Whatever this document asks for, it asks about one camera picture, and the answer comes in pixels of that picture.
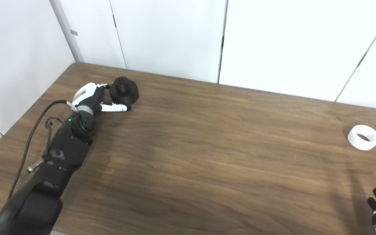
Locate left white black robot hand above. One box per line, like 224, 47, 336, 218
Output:
72, 83, 132, 115

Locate round black plastic part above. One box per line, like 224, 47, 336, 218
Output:
109, 77, 140, 106

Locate white plastic ring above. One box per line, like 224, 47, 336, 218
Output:
348, 125, 376, 151

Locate thin black left arm wire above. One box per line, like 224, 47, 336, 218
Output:
27, 117, 57, 173

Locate grey vertical wall post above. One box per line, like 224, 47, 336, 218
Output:
49, 0, 85, 63

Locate thick black left wrist cable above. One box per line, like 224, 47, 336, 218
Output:
8, 100, 78, 200

